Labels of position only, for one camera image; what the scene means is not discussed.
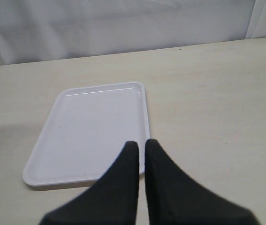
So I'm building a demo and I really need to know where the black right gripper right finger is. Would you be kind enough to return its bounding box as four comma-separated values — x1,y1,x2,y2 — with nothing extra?
145,139,260,225

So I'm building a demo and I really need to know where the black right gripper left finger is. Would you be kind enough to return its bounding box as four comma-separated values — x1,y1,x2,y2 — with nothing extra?
40,141,139,225

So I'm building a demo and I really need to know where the white rectangular plastic tray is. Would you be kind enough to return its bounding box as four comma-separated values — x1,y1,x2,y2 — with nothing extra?
23,82,150,187

